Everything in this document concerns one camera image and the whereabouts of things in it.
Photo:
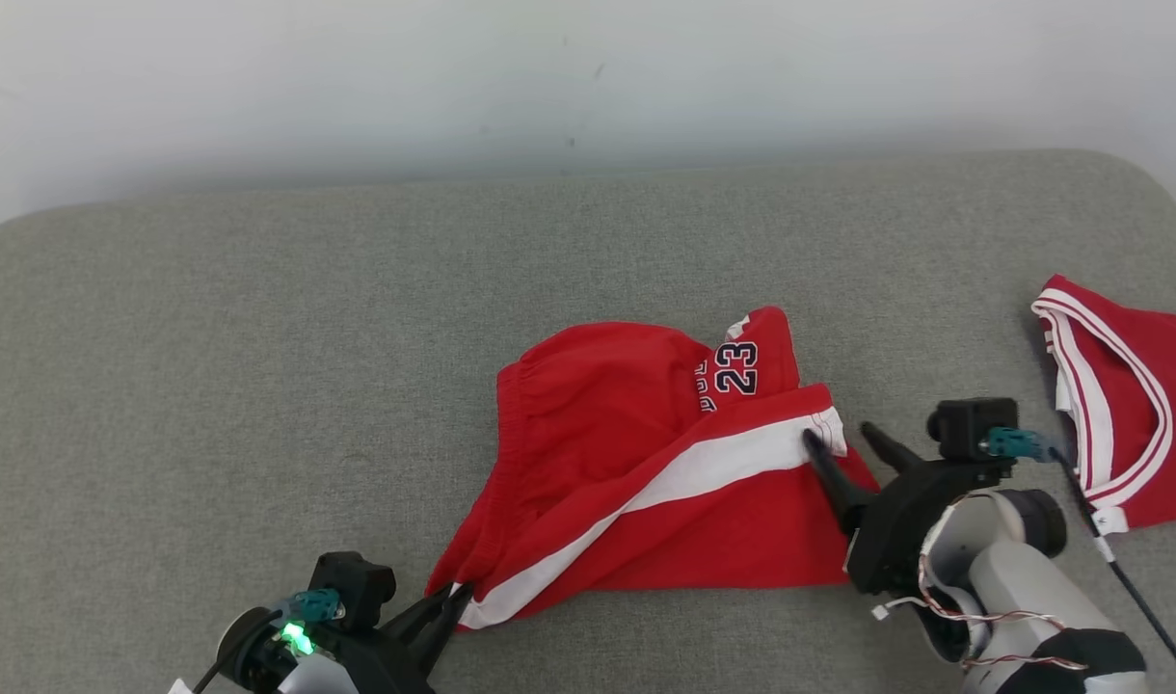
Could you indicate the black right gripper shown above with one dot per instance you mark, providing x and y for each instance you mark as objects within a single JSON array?
[{"x": 901, "y": 525}]

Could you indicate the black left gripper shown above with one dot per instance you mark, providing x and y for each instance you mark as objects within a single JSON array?
[{"x": 381, "y": 665}]

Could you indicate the red basketball shorts number 23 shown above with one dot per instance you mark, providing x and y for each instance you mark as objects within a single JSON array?
[{"x": 607, "y": 453}]

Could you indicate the red Bulls basketball jersey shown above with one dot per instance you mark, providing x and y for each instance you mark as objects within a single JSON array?
[{"x": 1142, "y": 414}]

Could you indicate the grey fabric sofa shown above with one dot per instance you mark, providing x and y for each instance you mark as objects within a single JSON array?
[{"x": 260, "y": 366}]

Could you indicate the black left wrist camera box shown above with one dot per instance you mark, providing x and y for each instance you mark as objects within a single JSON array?
[{"x": 357, "y": 588}]

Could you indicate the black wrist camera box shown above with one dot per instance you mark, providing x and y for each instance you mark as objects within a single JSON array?
[
  {"x": 969, "y": 429},
  {"x": 357, "y": 588}
]

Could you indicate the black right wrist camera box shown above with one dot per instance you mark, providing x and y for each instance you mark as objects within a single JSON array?
[{"x": 969, "y": 429}]

